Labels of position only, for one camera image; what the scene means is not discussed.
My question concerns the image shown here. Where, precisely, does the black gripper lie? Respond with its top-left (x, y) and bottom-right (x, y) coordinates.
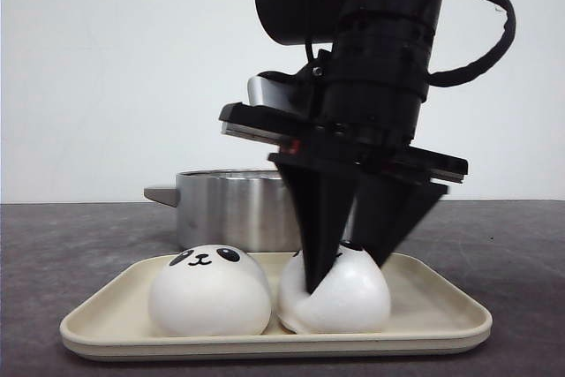
top-left (220, 14), bottom-right (468, 294)

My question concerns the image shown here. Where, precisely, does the panda bun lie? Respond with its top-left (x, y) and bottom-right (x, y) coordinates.
top-left (148, 245), bottom-right (272, 336)
top-left (277, 240), bottom-right (391, 334)

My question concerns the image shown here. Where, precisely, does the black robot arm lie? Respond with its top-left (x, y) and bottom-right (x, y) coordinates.
top-left (220, 0), bottom-right (468, 291)

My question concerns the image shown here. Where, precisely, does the stainless steel steamer pot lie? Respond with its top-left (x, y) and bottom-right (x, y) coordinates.
top-left (144, 169), bottom-right (301, 253)

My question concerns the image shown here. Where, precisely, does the beige plastic tray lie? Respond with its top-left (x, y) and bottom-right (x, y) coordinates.
top-left (59, 253), bottom-right (493, 361)

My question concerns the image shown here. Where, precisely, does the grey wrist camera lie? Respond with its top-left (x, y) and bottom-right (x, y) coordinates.
top-left (247, 71), bottom-right (314, 117)

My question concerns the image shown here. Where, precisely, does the black braided cable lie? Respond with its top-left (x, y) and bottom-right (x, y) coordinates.
top-left (426, 0), bottom-right (517, 87)

